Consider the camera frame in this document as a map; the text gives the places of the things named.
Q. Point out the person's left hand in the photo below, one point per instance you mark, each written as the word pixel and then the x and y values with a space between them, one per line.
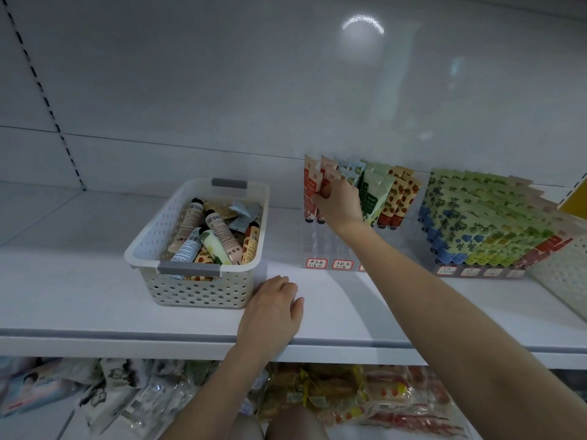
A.
pixel 271 318

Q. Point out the person's right hand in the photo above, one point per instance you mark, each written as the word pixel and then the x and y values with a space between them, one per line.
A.
pixel 341 204

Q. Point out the white perforated plastic basket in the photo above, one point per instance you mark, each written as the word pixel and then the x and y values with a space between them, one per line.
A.
pixel 569 279
pixel 197 288

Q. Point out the pile of pale hand cream tubes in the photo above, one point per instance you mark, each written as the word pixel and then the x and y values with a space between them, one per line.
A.
pixel 216 235

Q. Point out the row of hand cream tubes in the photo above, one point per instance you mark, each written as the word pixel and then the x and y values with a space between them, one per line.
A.
pixel 486 220

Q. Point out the white metal shelf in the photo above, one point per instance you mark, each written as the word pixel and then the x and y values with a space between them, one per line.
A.
pixel 73 307

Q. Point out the person's left forearm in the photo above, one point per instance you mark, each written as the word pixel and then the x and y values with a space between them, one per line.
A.
pixel 220 398

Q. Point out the person's right forearm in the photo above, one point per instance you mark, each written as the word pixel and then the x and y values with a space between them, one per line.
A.
pixel 477 325

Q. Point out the person's right leg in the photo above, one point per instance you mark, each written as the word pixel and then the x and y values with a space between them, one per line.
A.
pixel 295 424

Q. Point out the person's leg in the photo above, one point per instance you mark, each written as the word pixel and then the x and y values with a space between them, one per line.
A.
pixel 248 430
pixel 295 424

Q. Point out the person's left leg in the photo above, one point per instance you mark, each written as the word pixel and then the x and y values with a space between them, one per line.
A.
pixel 248 430

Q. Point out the clear divider tray with labels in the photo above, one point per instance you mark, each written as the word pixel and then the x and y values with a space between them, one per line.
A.
pixel 316 264

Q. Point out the pile of snack packets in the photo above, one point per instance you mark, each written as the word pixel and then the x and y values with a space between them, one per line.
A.
pixel 367 398

